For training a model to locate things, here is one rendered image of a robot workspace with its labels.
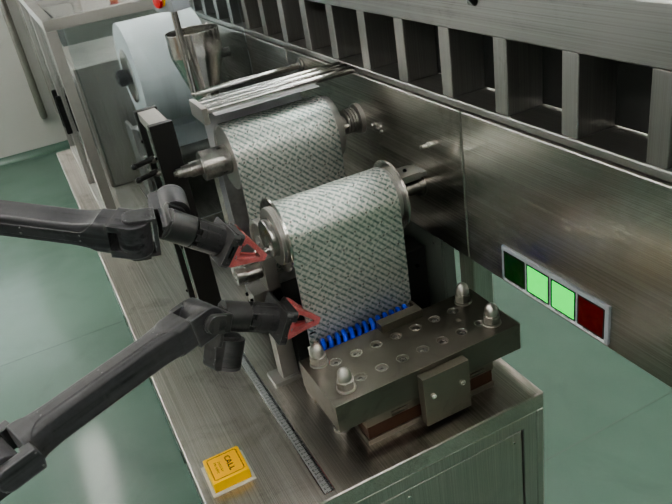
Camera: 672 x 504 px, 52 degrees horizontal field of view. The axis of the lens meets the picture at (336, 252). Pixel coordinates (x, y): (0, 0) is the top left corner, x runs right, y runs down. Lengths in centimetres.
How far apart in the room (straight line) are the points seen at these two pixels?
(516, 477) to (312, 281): 59
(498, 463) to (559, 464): 108
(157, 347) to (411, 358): 46
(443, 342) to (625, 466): 132
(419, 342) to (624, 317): 42
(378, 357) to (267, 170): 46
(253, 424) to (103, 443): 162
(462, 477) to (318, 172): 69
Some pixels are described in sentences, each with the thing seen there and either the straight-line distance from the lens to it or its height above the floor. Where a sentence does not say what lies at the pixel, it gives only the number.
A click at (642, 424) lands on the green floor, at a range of 271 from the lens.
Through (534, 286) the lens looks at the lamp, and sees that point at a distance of 122.
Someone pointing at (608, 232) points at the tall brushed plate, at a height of 134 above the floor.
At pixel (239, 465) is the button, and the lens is 133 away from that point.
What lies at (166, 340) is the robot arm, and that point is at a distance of 119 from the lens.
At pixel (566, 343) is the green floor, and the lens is 304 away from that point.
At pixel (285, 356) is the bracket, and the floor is 96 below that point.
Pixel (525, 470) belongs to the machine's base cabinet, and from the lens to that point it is 154.
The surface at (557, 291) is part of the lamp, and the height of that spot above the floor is 120.
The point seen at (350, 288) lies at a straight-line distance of 137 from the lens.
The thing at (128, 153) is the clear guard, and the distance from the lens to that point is 222.
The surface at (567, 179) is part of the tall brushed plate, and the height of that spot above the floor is 139.
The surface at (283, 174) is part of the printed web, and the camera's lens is 149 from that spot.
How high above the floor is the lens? 184
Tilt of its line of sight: 29 degrees down
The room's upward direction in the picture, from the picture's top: 10 degrees counter-clockwise
